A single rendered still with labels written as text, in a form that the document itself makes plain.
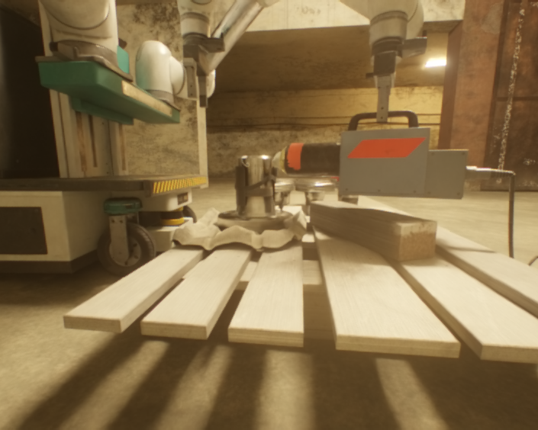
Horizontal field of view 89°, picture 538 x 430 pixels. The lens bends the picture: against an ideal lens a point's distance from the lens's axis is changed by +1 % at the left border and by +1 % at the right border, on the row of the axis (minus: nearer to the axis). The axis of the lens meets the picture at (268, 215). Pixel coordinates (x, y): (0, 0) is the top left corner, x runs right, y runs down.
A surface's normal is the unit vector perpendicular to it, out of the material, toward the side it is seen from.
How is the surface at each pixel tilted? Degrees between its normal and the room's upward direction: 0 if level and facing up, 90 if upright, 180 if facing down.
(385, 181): 90
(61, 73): 90
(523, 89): 90
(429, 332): 0
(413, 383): 0
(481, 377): 0
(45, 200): 90
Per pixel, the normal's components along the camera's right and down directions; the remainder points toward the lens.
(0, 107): 1.00, 0.00
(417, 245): 0.31, 0.16
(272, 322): 0.00, -0.99
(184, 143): -0.12, 0.17
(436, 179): -0.42, 0.15
